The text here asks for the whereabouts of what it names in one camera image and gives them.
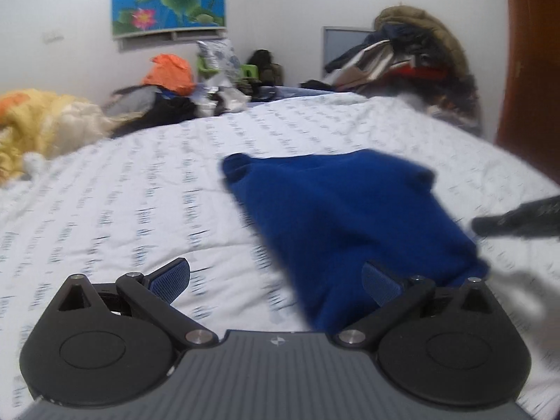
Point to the dark bag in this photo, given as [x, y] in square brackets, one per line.
[264, 68]

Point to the dark grey clothes heap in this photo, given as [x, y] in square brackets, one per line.
[153, 107]

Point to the brown wooden door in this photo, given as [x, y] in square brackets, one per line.
[529, 61]

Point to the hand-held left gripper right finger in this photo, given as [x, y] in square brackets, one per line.
[379, 285]

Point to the pile of mixed clothes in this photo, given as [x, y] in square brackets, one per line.
[415, 57]

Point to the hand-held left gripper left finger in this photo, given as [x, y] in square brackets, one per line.
[171, 278]

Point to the patterned plastic bag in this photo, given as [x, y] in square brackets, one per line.
[218, 59]

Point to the white printed bed sheet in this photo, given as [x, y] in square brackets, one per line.
[153, 183]

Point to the grey framed board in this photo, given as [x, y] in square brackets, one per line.
[341, 43]

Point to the green plastic item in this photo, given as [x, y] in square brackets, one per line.
[245, 70]

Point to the yellow fluffy blanket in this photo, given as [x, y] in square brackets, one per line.
[43, 127]

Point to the blue small garment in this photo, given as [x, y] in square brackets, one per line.
[350, 218]

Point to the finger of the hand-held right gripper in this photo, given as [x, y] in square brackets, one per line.
[516, 216]

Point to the orange cloth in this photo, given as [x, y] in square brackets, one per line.
[170, 72]

